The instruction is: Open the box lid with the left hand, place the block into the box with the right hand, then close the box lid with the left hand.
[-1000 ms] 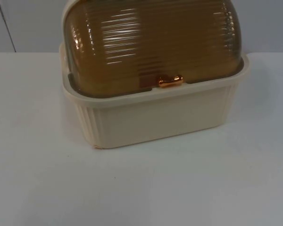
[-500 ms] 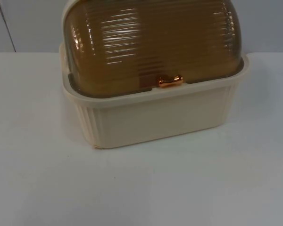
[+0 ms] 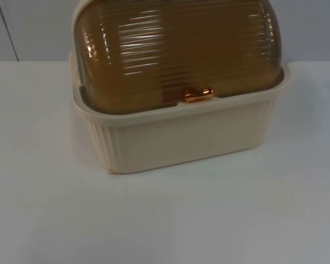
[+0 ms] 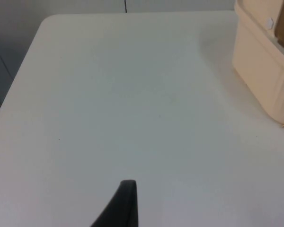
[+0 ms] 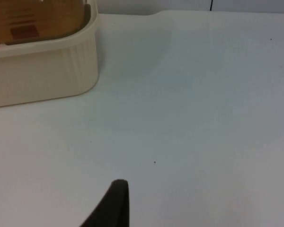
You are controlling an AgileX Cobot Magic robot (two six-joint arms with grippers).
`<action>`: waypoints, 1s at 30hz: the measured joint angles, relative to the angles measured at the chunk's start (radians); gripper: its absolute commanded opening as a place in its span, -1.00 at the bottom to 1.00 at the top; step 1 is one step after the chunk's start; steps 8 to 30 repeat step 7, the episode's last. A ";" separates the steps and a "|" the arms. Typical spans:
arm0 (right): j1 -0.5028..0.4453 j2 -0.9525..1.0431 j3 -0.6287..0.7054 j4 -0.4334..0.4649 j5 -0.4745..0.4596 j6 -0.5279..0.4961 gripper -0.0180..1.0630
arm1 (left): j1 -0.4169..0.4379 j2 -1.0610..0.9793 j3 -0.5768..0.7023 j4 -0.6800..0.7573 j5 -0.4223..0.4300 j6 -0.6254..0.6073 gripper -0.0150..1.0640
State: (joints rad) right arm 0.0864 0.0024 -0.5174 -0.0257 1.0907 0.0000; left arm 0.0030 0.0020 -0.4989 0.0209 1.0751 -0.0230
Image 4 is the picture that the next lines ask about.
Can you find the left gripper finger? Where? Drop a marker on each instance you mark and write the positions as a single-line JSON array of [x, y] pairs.
[[123, 208]]

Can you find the cream box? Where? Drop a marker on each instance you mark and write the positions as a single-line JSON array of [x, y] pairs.
[[258, 71]]

